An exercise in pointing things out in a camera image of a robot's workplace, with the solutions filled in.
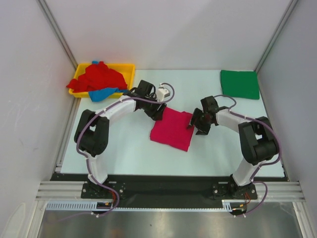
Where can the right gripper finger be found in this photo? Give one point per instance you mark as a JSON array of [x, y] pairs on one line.
[[203, 130], [195, 118]]

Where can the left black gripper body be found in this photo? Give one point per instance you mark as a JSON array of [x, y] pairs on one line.
[[150, 108]]

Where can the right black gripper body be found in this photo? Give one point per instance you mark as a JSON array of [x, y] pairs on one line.
[[203, 120]]

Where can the magenta t shirt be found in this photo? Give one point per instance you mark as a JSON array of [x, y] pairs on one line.
[[173, 129]]

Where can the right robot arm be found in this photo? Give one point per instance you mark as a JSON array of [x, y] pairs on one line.
[[257, 141]]

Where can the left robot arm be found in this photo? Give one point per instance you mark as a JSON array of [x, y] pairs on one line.
[[92, 133]]

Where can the yellow plastic bin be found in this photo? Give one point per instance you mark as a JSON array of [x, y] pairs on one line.
[[126, 69]]

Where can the folded green t shirt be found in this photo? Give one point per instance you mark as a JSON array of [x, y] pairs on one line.
[[240, 84]]

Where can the blue t shirt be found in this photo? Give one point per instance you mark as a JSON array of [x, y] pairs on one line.
[[99, 95]]

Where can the red t shirt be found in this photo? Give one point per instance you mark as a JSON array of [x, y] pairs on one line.
[[81, 81]]

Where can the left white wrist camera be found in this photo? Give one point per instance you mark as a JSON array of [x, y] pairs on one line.
[[162, 92]]

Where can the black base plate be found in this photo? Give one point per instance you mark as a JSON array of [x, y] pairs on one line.
[[159, 191]]

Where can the slotted cable duct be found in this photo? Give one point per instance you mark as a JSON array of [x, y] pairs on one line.
[[94, 206]]

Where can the aluminium frame rail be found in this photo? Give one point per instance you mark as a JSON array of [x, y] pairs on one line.
[[277, 191]]

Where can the left corner aluminium post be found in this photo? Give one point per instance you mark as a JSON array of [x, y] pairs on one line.
[[49, 16]]

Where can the corner aluminium post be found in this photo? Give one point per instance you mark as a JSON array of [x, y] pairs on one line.
[[282, 23], [49, 16]]

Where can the right corner aluminium post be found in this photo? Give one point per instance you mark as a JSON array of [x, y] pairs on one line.
[[282, 23]]

